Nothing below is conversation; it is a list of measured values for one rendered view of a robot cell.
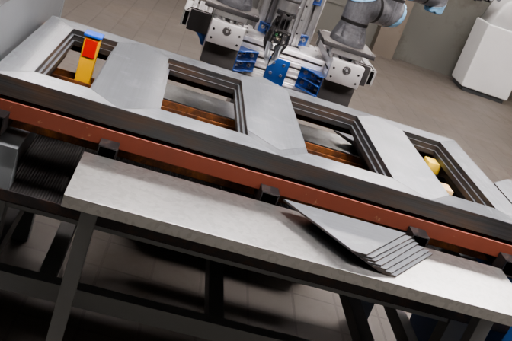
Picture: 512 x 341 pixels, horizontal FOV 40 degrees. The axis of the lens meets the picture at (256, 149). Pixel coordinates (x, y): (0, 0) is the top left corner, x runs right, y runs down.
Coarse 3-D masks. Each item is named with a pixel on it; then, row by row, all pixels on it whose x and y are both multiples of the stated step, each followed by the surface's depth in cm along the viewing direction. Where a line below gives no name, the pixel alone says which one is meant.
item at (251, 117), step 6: (246, 114) 214; (252, 114) 216; (252, 120) 210; (258, 120) 212; (264, 120) 214; (270, 120) 216; (270, 126) 211; (276, 126) 212; (282, 126) 215; (288, 126) 217; (294, 126) 219; (288, 132) 211; (294, 132) 213; (300, 132) 215
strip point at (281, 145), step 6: (252, 132) 200; (258, 132) 202; (264, 138) 199; (270, 138) 201; (276, 138) 202; (270, 144) 196; (276, 144) 198; (282, 144) 199; (288, 144) 201; (294, 144) 203
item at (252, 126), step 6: (246, 120) 208; (252, 126) 205; (258, 126) 207; (264, 126) 209; (264, 132) 204; (270, 132) 205; (276, 132) 207; (282, 132) 209; (282, 138) 204; (288, 138) 206; (294, 138) 208; (300, 138) 210; (300, 144) 205
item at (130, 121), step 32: (32, 96) 180; (64, 96) 181; (160, 96) 209; (128, 128) 185; (160, 128) 185; (352, 128) 253; (256, 160) 190; (288, 160) 190; (448, 160) 249; (352, 192) 195; (384, 192) 196; (480, 192) 222; (480, 224) 201
